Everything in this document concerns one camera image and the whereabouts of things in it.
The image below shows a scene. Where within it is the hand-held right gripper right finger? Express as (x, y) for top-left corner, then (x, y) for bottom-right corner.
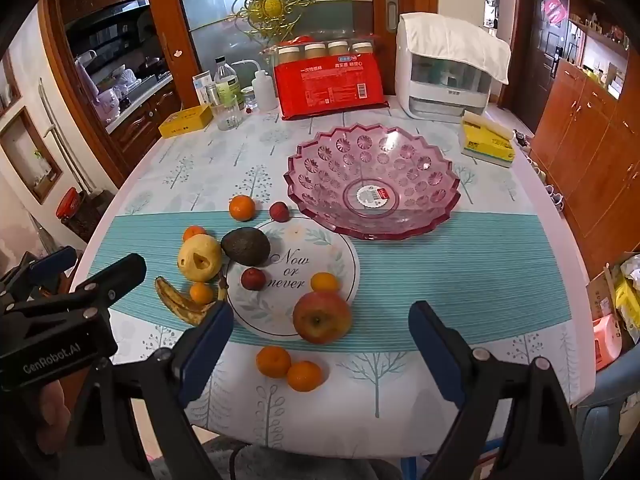
(407, 300), (586, 480)

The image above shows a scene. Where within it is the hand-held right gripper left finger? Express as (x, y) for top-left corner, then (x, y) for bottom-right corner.
(60, 301), (236, 480)

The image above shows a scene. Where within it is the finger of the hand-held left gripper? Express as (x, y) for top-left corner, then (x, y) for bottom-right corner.
(75, 253), (147, 311)
(27, 246), (78, 286)

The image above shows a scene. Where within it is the spotted ripe banana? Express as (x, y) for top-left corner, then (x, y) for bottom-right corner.
(154, 270), (231, 326)

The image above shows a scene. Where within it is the yellow pear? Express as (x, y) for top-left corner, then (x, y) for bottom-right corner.
(177, 233), (223, 282)

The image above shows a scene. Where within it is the dark avocado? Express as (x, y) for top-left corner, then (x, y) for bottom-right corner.
(220, 227), (271, 266)

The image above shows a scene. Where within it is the red apple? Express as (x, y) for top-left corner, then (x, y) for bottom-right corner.
(292, 291), (353, 345)

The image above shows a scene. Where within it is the small yellowish mandarin orange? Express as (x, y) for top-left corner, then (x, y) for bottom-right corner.
(310, 272), (341, 294)

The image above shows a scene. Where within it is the large orange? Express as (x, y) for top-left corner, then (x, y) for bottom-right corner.
(228, 194), (257, 222)

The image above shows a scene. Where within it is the pink glass bowl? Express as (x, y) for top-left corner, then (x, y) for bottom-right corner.
(283, 122), (462, 241)

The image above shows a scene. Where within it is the person's left hand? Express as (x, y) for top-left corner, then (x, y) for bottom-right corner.
(37, 377), (73, 461)

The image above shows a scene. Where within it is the kitchen counter cabinet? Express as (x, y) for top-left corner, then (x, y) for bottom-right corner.
(107, 80), (181, 151)

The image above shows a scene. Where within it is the flat yellow box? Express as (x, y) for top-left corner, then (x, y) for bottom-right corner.
(158, 106), (214, 139)

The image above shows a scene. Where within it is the pink container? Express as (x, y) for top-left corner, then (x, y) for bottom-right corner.
(592, 315), (623, 371)

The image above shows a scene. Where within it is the cardboard box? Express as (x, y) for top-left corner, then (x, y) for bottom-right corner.
(585, 255), (640, 341)

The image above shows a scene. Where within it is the blue chair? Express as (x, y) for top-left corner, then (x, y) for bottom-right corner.
(575, 350), (640, 480)

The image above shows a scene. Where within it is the empty glass jar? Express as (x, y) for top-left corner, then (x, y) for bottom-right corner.
(209, 85), (243, 131)

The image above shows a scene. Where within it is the yellow box with white top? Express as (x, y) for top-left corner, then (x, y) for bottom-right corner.
(459, 110), (517, 168)

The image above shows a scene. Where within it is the glass bottle with green label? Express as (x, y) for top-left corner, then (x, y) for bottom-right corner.
(214, 56), (241, 111)

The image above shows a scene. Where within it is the white squeeze bottle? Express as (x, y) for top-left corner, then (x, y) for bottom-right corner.
(231, 60), (278, 111)

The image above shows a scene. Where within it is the white countertop appliance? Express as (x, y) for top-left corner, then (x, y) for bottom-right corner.
(395, 25), (493, 121)

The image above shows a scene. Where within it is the wooden cabinet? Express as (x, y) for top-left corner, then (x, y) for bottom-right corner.
(530, 57), (640, 266)

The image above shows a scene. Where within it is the frosted glass sliding door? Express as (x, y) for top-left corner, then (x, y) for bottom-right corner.
(172, 0), (401, 96)

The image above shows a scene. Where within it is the dark entry door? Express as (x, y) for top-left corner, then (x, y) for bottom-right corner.
(522, 0), (571, 106)

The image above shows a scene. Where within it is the gold door ornament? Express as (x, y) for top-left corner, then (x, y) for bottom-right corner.
(190, 0), (373, 41)

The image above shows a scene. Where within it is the white cloth cover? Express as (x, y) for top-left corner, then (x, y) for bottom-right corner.
(398, 11), (512, 86)

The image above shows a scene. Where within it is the red door decoration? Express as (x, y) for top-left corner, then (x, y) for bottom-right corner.
(542, 0), (568, 26)

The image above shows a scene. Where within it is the wooden display shelf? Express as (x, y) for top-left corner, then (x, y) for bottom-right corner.
(567, 0), (633, 106)

